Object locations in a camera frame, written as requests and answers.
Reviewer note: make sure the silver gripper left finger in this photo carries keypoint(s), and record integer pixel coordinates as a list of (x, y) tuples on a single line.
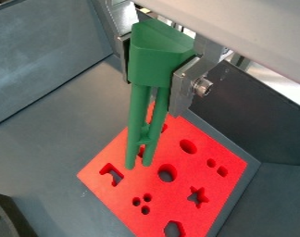
[(124, 17)]

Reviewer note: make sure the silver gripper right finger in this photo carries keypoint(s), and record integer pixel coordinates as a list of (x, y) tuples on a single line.
[(191, 77)]

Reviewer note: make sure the green three prong object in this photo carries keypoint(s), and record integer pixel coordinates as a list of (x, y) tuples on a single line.
[(159, 50)]

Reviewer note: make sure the black curved fixture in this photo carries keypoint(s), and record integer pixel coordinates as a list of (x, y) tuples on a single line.
[(14, 225)]

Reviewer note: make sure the red shape sorter block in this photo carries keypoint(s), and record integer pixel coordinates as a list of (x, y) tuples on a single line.
[(176, 194)]

